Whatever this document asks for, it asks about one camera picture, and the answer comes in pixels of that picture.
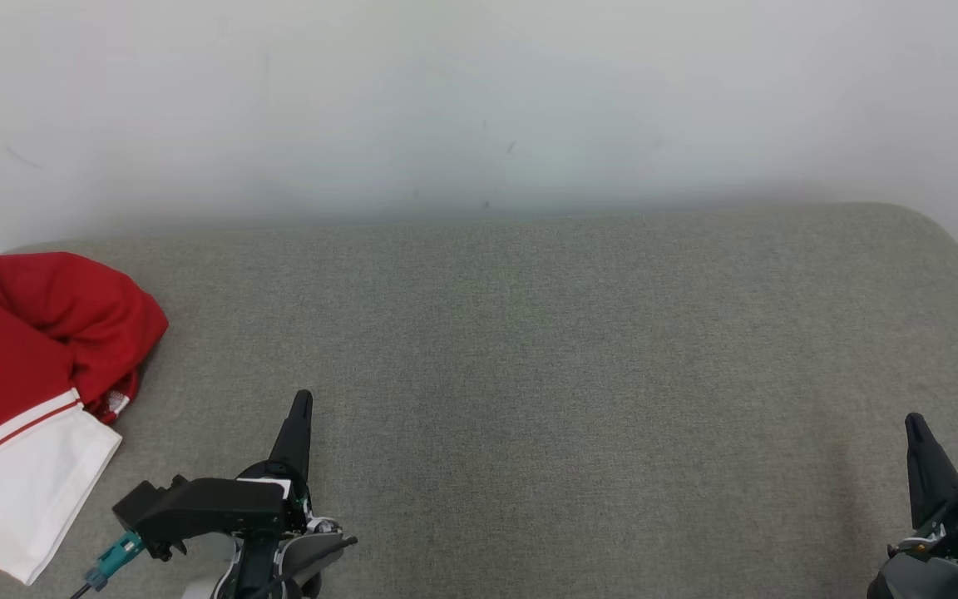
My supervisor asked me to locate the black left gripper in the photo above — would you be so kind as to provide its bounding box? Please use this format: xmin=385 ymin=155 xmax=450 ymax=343
xmin=236 ymin=389 xmax=316 ymax=599

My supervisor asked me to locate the teal left camera cable plug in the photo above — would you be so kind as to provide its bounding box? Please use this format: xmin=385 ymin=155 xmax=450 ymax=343
xmin=84 ymin=532 xmax=146 ymax=592

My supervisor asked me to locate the red shirt with white sleeves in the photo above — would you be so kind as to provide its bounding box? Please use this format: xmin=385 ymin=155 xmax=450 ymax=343
xmin=0 ymin=252 xmax=157 ymax=585

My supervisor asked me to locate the grey fabric sofa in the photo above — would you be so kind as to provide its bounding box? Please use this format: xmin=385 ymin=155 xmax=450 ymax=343
xmin=0 ymin=202 xmax=958 ymax=599

